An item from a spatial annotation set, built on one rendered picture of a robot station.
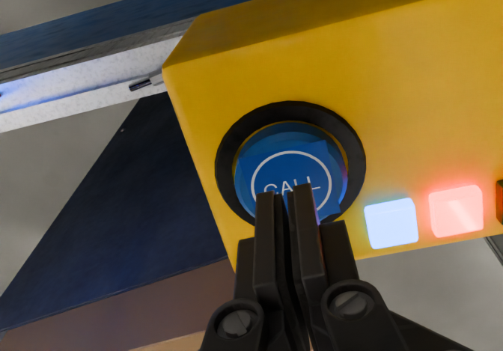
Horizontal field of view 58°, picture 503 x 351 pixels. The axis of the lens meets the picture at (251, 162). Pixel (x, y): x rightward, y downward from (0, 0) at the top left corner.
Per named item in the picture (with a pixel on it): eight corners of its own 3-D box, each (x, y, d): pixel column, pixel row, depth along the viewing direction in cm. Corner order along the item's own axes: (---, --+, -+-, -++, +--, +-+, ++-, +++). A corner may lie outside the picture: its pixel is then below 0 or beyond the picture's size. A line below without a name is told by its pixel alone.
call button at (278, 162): (331, 105, 16) (338, 124, 15) (349, 197, 18) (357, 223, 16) (224, 129, 17) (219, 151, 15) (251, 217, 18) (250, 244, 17)
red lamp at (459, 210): (477, 182, 17) (483, 191, 16) (478, 221, 18) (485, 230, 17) (427, 192, 17) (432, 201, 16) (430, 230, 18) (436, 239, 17)
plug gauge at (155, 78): (215, 47, 35) (125, 83, 36) (222, 62, 35) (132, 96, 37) (217, 43, 36) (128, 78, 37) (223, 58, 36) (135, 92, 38)
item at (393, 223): (410, 195, 17) (415, 204, 17) (415, 233, 18) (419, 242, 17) (363, 205, 17) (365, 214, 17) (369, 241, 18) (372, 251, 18)
